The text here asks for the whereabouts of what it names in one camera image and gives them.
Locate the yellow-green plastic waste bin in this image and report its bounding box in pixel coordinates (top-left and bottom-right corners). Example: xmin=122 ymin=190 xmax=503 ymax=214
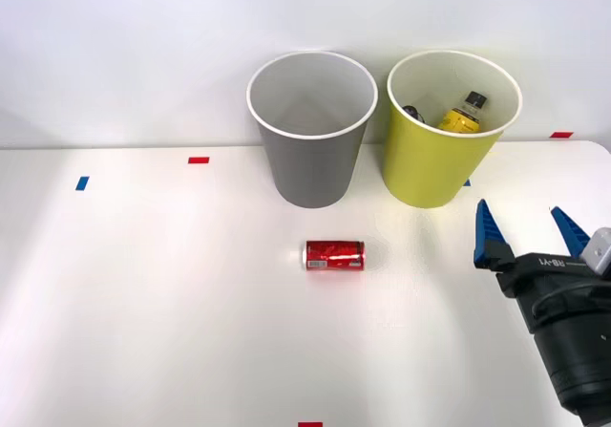
xmin=381 ymin=49 xmax=524 ymax=210

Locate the grey plastic waste bin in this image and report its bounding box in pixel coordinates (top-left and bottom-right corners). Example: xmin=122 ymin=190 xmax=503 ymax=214
xmin=245 ymin=50 xmax=379 ymax=210

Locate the yellow label plastic bottle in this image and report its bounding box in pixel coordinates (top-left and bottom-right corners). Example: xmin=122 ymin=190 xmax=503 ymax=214
xmin=436 ymin=90 xmax=489 ymax=135

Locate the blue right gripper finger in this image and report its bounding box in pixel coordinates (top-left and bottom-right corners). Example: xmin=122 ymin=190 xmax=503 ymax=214
xmin=549 ymin=206 xmax=594 ymax=259
xmin=473 ymin=199 xmax=516 ymax=274

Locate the red drink can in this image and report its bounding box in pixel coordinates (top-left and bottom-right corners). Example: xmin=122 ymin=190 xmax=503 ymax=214
xmin=302 ymin=239 xmax=367 ymax=273

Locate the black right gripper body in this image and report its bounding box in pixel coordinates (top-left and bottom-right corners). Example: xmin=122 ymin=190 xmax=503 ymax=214
xmin=495 ymin=252 xmax=611 ymax=335

